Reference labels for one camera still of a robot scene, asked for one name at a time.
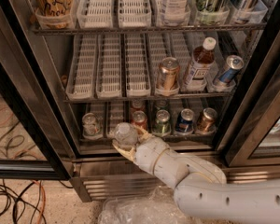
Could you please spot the clear plastic bag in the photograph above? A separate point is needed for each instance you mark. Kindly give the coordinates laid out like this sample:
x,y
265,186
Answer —
x,y
156,208

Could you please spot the green can top shelf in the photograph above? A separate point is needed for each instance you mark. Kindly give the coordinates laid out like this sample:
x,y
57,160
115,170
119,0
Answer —
x,y
210,12

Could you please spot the copper can bottom shelf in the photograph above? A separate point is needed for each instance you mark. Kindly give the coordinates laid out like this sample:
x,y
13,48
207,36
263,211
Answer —
x,y
206,121

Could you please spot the green soda can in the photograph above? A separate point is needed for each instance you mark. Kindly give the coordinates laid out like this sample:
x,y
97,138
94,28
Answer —
x,y
161,124
161,104

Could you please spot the glass fridge door left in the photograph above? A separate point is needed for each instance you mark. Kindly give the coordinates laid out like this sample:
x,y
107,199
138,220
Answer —
x,y
31,71

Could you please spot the wire shelf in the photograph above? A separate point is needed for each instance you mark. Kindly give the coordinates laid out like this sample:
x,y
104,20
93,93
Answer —
x,y
168,138
148,30
152,97

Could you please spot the red soda can front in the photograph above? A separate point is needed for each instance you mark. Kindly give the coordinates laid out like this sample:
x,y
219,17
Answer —
x,y
139,118

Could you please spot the middle wire shelf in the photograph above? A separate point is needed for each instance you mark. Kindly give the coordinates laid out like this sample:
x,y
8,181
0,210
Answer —
x,y
152,97

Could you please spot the bottom wire shelf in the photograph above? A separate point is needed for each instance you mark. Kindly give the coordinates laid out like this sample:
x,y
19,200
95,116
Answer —
x,y
168,138

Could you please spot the stainless fridge cabinet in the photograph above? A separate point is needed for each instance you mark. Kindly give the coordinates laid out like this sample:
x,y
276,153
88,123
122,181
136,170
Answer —
x,y
101,172

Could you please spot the red soda can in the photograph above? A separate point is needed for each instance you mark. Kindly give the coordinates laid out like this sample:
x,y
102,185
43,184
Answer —
x,y
137,105
139,118

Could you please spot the red soda can rear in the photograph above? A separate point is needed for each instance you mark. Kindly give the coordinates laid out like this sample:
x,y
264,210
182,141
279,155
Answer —
x,y
137,105

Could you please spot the green soda can rear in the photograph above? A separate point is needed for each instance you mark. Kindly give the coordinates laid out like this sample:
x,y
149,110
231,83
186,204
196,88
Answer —
x,y
161,104

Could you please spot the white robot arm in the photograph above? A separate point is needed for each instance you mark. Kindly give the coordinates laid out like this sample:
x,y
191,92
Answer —
x,y
200,187

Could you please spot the gold can middle shelf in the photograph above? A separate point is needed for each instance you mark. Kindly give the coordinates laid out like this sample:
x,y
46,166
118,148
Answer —
x,y
168,71

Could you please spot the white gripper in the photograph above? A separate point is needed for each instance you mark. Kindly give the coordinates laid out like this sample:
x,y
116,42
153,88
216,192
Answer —
x,y
148,154

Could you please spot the blue silver slim can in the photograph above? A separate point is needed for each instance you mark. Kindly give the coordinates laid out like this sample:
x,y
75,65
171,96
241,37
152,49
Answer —
x,y
233,65

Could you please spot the glass fridge door right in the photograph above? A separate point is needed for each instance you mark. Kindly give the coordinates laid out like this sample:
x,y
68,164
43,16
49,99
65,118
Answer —
x,y
245,134

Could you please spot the blue soda can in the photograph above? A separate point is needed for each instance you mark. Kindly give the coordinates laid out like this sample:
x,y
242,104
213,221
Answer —
x,y
184,122

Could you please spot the green soda can front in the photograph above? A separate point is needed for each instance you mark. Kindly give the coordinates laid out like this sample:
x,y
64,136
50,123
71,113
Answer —
x,y
161,124

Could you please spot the white labelled bottle top shelf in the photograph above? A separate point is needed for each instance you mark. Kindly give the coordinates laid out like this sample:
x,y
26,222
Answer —
x,y
173,12

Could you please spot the white tray shelf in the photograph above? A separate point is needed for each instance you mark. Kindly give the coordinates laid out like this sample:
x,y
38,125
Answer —
x,y
108,82
137,77
81,77
134,13
95,13

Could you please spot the top wire shelf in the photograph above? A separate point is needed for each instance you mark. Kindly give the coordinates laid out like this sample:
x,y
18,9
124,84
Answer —
x,y
148,30

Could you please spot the glass fridge door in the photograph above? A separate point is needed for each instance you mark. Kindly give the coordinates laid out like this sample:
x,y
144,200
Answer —
x,y
245,134
31,71

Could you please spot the silver can bottom shelf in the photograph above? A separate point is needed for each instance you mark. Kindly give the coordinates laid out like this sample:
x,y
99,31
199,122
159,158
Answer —
x,y
91,124

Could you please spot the white tray top shelf right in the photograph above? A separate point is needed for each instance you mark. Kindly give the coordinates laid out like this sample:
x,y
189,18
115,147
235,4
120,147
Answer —
x,y
134,13

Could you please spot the orange LaCroix can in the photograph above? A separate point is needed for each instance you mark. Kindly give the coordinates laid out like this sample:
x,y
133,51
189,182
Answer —
x,y
54,13

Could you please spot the clear water bottle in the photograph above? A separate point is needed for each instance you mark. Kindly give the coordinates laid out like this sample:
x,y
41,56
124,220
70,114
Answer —
x,y
126,135

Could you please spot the brown tea bottle white cap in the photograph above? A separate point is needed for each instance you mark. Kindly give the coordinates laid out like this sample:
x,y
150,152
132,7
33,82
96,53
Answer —
x,y
202,59

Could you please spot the white tray top shelf left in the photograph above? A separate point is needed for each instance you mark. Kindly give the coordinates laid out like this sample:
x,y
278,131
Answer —
x,y
95,13

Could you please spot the blue can top shelf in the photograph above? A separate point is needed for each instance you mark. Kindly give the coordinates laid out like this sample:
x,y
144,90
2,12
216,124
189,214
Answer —
x,y
243,10

